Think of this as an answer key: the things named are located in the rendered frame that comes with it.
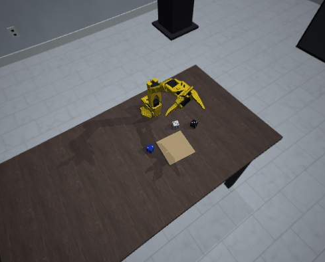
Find tan mat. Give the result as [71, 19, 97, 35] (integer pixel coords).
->
[156, 130, 195, 165]

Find black die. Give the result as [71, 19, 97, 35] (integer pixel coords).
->
[190, 120, 198, 129]

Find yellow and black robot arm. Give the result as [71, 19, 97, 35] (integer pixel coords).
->
[140, 78, 189, 119]

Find blue die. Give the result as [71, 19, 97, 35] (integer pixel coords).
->
[146, 144, 155, 153]

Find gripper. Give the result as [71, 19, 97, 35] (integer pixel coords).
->
[165, 86, 205, 117]

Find white die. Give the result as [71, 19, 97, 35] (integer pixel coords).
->
[172, 120, 179, 129]

